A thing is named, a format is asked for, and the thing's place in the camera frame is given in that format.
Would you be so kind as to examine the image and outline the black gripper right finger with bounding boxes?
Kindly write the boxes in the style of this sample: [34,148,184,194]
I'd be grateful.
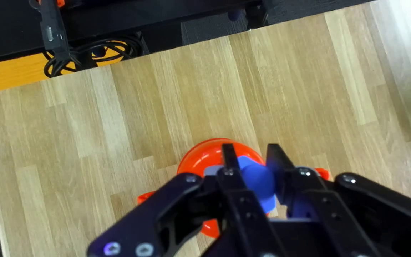
[265,143,411,257]

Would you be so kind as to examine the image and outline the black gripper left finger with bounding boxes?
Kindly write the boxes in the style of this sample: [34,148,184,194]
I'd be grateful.
[87,143,282,257]

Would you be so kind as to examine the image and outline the blue toy object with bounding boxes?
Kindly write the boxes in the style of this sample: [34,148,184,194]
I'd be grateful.
[204,155,321,221]

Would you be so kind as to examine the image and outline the black coiled cable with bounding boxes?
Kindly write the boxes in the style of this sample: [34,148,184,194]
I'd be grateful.
[41,37,144,78]

